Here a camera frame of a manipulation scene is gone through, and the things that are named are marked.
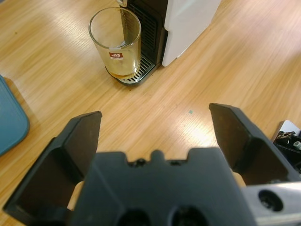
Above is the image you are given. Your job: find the clear drinking glass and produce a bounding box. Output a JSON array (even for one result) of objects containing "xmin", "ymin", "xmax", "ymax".
[{"xmin": 88, "ymin": 7, "xmax": 143, "ymax": 81}]

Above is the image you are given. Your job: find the white capsule coffee machine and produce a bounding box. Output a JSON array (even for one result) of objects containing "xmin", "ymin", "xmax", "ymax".
[{"xmin": 117, "ymin": 0, "xmax": 223, "ymax": 87}]

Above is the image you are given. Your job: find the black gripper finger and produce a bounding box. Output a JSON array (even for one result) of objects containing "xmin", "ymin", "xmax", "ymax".
[
  {"xmin": 208, "ymin": 103, "xmax": 301, "ymax": 188},
  {"xmin": 3, "ymin": 111, "xmax": 103, "ymax": 224}
]

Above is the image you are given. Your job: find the blue plastic tray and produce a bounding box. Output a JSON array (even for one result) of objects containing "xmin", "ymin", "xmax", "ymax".
[{"xmin": 0, "ymin": 74, "xmax": 31, "ymax": 157}]

